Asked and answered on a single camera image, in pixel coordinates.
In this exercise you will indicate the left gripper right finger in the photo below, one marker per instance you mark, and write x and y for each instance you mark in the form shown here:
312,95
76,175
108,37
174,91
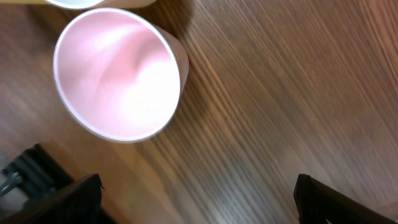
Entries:
318,203

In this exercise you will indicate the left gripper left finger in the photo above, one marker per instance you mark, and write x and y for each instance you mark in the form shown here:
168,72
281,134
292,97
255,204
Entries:
78,202

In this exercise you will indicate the pink cup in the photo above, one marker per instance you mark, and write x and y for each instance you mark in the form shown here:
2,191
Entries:
118,75

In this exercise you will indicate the pale green cup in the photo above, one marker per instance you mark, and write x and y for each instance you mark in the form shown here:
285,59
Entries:
88,4

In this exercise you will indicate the yellow cup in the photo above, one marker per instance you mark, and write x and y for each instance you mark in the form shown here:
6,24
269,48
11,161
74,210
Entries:
23,2

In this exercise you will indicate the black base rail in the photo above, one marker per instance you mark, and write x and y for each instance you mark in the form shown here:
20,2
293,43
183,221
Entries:
29,178

